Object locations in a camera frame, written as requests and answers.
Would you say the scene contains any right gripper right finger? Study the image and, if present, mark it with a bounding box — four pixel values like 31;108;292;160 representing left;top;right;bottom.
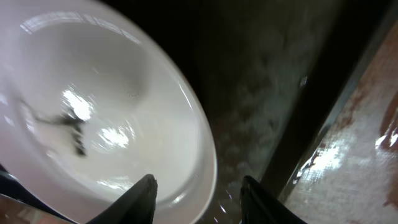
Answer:
240;175;306;224

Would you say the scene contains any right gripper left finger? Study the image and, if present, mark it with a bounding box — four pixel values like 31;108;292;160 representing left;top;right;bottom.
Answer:
87;174;158;224

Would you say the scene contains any large brown tray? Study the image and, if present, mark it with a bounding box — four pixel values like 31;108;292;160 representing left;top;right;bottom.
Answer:
108;0;393;223

